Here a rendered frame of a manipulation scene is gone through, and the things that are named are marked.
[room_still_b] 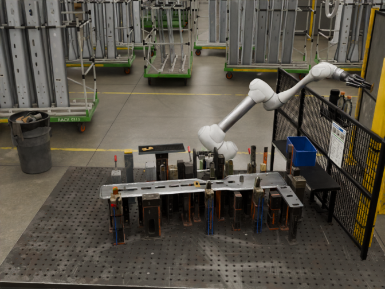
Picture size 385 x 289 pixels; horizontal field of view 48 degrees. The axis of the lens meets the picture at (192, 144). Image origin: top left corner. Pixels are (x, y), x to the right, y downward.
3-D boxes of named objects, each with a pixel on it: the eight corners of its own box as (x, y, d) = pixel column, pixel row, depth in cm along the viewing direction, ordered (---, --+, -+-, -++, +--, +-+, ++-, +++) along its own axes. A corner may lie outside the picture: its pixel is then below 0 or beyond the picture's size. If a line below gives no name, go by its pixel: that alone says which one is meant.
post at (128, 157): (126, 203, 352) (123, 155, 334) (126, 199, 359) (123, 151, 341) (136, 203, 353) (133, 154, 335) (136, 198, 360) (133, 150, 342)
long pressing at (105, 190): (98, 201, 300) (98, 199, 299) (99, 186, 321) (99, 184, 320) (289, 186, 319) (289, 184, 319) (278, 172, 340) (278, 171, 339)
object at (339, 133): (340, 170, 309) (346, 130, 297) (326, 156, 330) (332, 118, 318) (343, 170, 310) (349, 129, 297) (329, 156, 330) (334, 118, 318)
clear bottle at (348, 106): (343, 123, 315) (347, 97, 307) (339, 120, 321) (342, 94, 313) (351, 122, 316) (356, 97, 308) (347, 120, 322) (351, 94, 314)
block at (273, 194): (268, 231, 317) (270, 198, 306) (263, 222, 327) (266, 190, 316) (280, 230, 319) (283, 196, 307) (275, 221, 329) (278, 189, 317)
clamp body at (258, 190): (251, 234, 314) (254, 192, 300) (247, 225, 324) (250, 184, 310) (263, 233, 315) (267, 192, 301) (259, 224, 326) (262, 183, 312)
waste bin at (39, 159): (9, 176, 544) (-1, 122, 515) (26, 159, 593) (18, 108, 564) (48, 178, 542) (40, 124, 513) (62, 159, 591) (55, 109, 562)
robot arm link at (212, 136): (212, 155, 378) (194, 139, 372) (209, 149, 393) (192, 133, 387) (277, 94, 365) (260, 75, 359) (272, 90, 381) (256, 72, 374)
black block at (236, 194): (232, 233, 315) (234, 198, 304) (230, 225, 325) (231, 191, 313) (243, 232, 317) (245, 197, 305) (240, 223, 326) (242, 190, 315)
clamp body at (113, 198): (112, 247, 300) (107, 202, 286) (112, 234, 313) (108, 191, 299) (127, 246, 302) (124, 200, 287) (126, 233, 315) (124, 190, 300)
